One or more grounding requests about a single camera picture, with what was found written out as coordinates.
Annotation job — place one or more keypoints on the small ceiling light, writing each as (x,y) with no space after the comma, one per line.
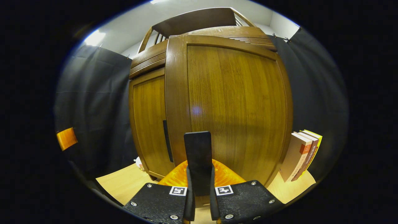
(94,38)

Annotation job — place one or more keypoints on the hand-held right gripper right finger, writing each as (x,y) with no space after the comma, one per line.
(214,205)

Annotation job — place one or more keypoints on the white and orange book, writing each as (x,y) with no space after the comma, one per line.
(295,158)

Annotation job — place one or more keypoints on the large ceiling light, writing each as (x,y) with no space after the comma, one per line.
(157,1)

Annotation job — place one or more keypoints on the wooden shoe cabinet door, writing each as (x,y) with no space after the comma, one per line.
(236,102)
(149,124)

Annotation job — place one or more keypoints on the black backdrop cloth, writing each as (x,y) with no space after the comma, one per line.
(93,109)

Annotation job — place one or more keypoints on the yellow book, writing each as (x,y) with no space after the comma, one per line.
(317,143)

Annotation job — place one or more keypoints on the wooden double-door shoe cabinet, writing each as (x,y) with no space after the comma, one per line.
(149,59)

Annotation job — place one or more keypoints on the small white object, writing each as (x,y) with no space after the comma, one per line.
(139,163)

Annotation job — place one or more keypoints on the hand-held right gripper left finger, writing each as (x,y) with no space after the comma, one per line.
(189,202)

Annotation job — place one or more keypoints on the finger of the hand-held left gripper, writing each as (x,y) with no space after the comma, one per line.
(67,139)

